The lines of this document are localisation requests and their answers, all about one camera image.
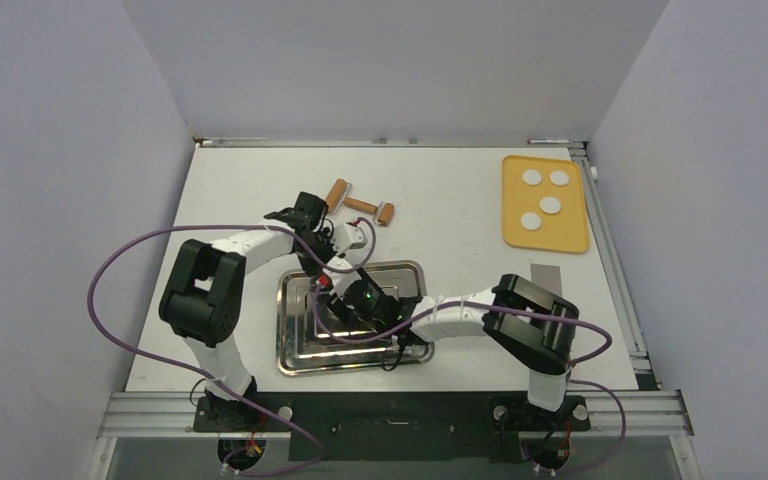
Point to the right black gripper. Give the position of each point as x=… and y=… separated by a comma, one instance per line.
x=337, y=299

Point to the white dough disc upper left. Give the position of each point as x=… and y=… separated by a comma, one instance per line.
x=532, y=177

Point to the yellow plastic tray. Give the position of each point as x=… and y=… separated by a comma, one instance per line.
x=566, y=232

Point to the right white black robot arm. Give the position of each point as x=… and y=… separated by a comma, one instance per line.
x=510, y=313

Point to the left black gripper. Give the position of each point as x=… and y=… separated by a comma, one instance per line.
x=326, y=237

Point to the white dough disc lower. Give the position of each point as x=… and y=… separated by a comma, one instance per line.
x=531, y=221

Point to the aluminium front rail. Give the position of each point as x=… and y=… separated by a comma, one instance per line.
x=171, y=414

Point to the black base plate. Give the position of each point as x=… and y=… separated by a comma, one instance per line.
x=401, y=426

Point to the aluminium back rail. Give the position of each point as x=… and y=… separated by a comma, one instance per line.
x=385, y=142

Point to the white dough disc middle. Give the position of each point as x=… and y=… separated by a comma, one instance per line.
x=550, y=205

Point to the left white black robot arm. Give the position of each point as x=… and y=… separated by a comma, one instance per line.
x=202, y=300

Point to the white dough disc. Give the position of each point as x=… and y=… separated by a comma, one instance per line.
x=531, y=221
x=559, y=178
x=550, y=205
x=532, y=177

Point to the white dough disc upper right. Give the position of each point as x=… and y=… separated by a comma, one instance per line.
x=559, y=178

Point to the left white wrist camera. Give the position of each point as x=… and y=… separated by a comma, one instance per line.
x=348, y=237

